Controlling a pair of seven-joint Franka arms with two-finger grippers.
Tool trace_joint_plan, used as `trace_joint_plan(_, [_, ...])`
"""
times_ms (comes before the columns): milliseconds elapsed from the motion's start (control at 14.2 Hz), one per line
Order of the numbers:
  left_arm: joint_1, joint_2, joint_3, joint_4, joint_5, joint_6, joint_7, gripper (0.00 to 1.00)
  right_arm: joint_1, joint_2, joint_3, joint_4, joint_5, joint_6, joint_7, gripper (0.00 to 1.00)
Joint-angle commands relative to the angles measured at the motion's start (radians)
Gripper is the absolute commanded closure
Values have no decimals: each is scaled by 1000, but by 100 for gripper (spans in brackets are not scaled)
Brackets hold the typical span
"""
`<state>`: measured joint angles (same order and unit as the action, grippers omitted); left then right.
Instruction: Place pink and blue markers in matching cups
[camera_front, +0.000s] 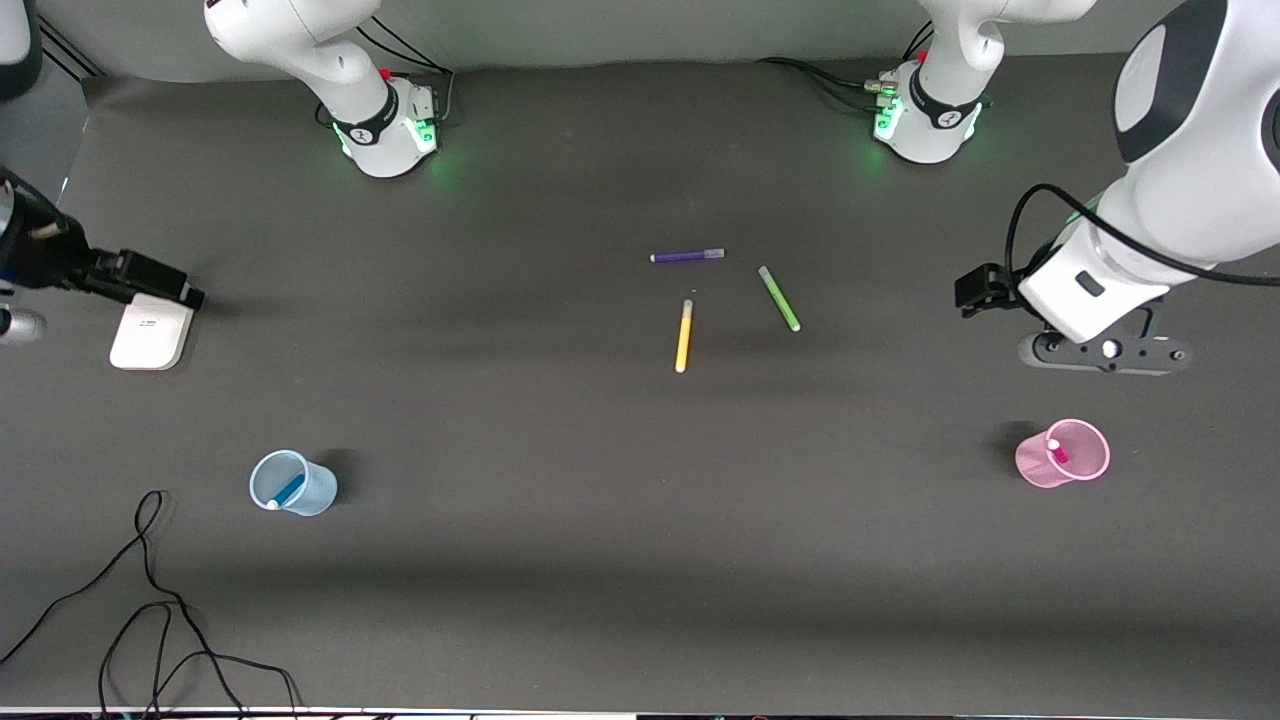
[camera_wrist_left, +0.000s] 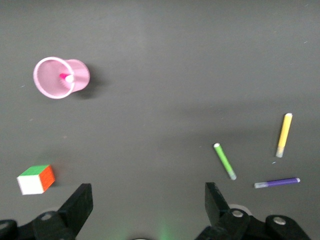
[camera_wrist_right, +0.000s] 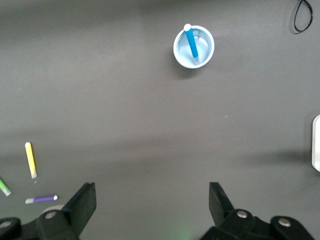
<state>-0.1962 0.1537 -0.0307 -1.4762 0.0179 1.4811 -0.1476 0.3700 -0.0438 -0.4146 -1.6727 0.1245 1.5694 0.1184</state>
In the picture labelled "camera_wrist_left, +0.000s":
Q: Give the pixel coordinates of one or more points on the pink plastic cup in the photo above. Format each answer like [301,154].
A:
[53,80]

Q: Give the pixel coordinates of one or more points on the green marker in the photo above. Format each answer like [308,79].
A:
[224,161]

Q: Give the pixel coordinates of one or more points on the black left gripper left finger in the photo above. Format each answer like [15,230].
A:
[75,207]

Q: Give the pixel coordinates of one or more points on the colourful puzzle cube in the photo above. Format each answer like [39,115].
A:
[35,180]

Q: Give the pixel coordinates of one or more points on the pink marker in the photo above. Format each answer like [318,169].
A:
[67,78]

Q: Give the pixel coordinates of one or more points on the yellow marker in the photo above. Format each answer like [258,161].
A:
[284,136]

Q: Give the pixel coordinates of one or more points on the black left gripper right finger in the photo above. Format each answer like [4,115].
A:
[217,205]

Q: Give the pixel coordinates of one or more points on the purple marker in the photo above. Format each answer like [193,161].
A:
[277,183]

